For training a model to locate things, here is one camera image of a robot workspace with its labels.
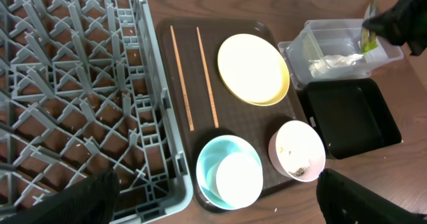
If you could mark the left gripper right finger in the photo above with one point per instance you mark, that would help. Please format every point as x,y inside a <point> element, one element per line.
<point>342,200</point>

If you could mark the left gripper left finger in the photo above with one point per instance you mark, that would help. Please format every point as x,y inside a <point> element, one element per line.
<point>91,200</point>

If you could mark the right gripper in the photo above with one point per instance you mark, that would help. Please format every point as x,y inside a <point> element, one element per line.
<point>405,22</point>

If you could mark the green snack wrapper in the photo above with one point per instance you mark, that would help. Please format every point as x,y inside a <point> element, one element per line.
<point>368,40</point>

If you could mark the rice and nut scraps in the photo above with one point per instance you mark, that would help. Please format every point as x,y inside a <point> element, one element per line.
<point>294,160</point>

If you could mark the white napkin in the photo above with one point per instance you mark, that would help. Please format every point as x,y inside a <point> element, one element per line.
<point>331,63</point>

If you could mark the small white cup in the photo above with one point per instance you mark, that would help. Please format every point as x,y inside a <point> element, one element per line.
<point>239,180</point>

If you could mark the wooden chopstick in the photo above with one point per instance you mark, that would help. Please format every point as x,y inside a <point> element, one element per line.
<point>207,80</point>
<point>182,80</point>

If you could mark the light blue bowl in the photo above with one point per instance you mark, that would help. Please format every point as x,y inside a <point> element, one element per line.
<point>210,157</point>

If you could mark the yellow plate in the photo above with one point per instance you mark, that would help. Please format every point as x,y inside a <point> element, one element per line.
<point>253,70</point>

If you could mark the clear plastic waste bin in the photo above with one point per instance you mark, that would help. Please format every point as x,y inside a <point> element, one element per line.
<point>324,37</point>

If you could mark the black waste tray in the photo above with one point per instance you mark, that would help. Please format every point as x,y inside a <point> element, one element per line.
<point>350,116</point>

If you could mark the grey plastic dishwasher rack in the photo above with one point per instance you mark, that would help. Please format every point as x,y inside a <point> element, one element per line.
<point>83,89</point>

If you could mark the dark brown serving tray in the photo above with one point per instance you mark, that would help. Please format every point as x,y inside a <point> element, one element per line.
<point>253,123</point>

